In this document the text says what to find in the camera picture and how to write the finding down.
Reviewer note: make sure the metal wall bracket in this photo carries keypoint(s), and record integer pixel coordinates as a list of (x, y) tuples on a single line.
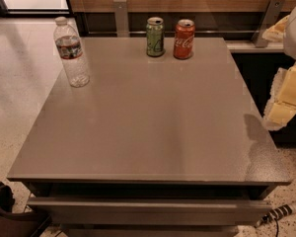
[(268, 19), (121, 18)]

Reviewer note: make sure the green soda can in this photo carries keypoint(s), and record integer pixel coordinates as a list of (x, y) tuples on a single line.
[(155, 37)]

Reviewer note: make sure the left metal wall bracket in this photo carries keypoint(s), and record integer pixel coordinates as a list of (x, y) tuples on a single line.
[(121, 18)]

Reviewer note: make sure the horizontal metal rail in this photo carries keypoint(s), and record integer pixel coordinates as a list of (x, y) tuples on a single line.
[(170, 33)]

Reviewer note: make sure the clear plastic water bottle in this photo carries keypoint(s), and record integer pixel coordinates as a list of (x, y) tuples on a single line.
[(71, 52)]

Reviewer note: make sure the grey cabinet drawer front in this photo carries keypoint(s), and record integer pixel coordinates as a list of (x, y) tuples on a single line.
[(152, 211)]

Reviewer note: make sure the dark brown chair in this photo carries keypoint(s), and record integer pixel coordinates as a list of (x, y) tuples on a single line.
[(23, 224)]

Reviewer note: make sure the red coke can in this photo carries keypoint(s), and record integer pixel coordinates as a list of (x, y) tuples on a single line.
[(184, 35)]

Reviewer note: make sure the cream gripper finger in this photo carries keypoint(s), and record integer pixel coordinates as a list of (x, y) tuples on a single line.
[(280, 109), (277, 32)]

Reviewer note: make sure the right metal wall bracket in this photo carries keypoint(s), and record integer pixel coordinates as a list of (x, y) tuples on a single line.
[(268, 19)]

